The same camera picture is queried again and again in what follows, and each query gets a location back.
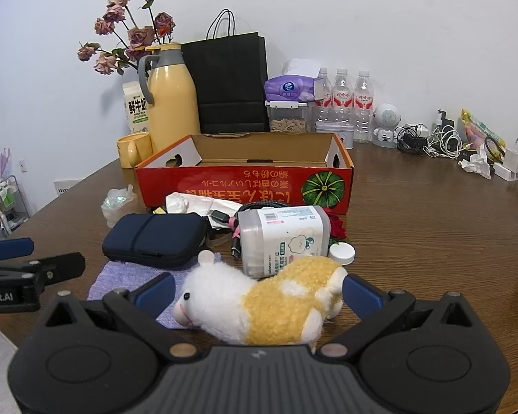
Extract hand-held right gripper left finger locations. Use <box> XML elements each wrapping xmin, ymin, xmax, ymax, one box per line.
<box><xmin>43</xmin><ymin>273</ymin><xmax>203</xmax><ymax>363</ymax></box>

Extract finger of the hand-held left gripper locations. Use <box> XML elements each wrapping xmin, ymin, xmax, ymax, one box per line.
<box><xmin>0</xmin><ymin>252</ymin><xmax>86</xmax><ymax>295</ymax></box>
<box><xmin>0</xmin><ymin>237</ymin><xmax>35</xmax><ymax>262</ymax></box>

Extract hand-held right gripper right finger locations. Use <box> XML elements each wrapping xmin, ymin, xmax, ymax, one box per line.
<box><xmin>317</xmin><ymin>274</ymin><xmax>473</xmax><ymax>361</ymax></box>

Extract purple cloth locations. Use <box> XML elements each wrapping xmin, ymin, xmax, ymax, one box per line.
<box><xmin>86</xmin><ymin>252</ymin><xmax>223</xmax><ymax>331</ymax></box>

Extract white bottle cap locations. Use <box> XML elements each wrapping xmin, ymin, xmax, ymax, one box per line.
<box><xmin>328</xmin><ymin>244</ymin><xmax>356</xmax><ymax>265</ymax></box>

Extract dark blue zip pouch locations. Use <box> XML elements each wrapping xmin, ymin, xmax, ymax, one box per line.
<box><xmin>101</xmin><ymin>213</ymin><xmax>210</xmax><ymax>269</ymax></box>

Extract red rose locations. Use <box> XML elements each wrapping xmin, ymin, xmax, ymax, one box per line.
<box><xmin>324</xmin><ymin>213</ymin><xmax>348</xmax><ymax>242</ymax></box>

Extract clear plastic wrap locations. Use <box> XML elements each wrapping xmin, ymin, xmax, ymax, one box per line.
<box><xmin>100</xmin><ymin>185</ymin><xmax>138</xmax><ymax>228</ymax></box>

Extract black braided cable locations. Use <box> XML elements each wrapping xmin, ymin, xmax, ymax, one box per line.
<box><xmin>207</xmin><ymin>204</ymin><xmax>264</xmax><ymax>264</ymax></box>

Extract white yellow plush hamster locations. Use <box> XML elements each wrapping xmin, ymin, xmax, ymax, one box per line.
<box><xmin>171</xmin><ymin>250</ymin><xmax>349</xmax><ymax>352</ymax></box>

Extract red cardboard box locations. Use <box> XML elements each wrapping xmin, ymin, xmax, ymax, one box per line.
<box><xmin>134</xmin><ymin>133</ymin><xmax>355</xmax><ymax>216</ymax></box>

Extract metal shelf rack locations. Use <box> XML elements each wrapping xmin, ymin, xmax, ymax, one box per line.
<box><xmin>0</xmin><ymin>175</ymin><xmax>31</xmax><ymax>242</ymax></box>

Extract yellow mug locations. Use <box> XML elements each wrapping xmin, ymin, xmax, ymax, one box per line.
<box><xmin>116</xmin><ymin>133</ymin><xmax>154</xmax><ymax>170</ymax></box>

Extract pale tin box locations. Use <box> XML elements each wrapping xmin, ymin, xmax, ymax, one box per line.
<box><xmin>315</xmin><ymin>121</ymin><xmax>355</xmax><ymax>149</ymax></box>

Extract white milk carton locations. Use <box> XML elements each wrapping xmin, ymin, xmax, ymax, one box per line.
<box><xmin>122</xmin><ymin>81</ymin><xmax>152</xmax><ymax>135</ymax></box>

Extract crumpled white tissue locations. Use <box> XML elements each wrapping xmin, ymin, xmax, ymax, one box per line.
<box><xmin>458</xmin><ymin>144</ymin><xmax>493</xmax><ymax>180</ymax></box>

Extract white robot speaker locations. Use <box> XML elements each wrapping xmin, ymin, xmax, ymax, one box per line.
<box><xmin>372</xmin><ymin>103</ymin><xmax>400</xmax><ymax>148</ymax></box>

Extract yellow thermos jug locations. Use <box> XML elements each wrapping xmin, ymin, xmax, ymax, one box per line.
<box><xmin>137</xmin><ymin>43</ymin><xmax>200</xmax><ymax>152</ymax></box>

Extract clear water bottle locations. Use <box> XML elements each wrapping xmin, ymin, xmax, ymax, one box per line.
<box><xmin>353</xmin><ymin>70</ymin><xmax>375</xmax><ymax>144</ymax></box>
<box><xmin>330</xmin><ymin>68</ymin><xmax>355</xmax><ymax>124</ymax></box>
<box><xmin>314</xmin><ymin>68</ymin><xmax>333</xmax><ymax>124</ymax></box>

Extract clear snack container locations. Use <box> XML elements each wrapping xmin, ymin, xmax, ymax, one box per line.
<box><xmin>265</xmin><ymin>100</ymin><xmax>308</xmax><ymax>134</ymax></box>

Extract colourful snack packet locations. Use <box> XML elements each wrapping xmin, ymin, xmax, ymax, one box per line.
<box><xmin>460</xmin><ymin>109</ymin><xmax>507</xmax><ymax>165</ymax></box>

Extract white power adapter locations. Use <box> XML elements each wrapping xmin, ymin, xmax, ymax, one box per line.
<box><xmin>494</xmin><ymin>134</ymin><xmax>518</xmax><ymax>181</ymax></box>

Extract purple tissue pack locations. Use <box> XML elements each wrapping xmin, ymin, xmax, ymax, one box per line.
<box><xmin>264</xmin><ymin>75</ymin><xmax>326</xmax><ymax>103</ymax></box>

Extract black paper bag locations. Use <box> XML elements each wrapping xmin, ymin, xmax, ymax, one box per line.
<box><xmin>181</xmin><ymin>9</ymin><xmax>270</xmax><ymax>135</ymax></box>

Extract dried pink roses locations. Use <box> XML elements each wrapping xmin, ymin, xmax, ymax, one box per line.
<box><xmin>78</xmin><ymin>0</ymin><xmax>176</xmax><ymax>76</ymax></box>

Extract white wall panel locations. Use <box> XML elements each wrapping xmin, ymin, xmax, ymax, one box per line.
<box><xmin>54</xmin><ymin>178</ymin><xmax>87</xmax><ymax>199</ymax></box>

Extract black cable bundle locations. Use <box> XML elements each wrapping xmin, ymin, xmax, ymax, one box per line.
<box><xmin>397</xmin><ymin>124</ymin><xmax>430</xmax><ymax>154</ymax></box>

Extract white cable bundle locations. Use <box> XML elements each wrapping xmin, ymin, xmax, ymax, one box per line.
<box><xmin>423</xmin><ymin>125</ymin><xmax>463</xmax><ymax>158</ymax></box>

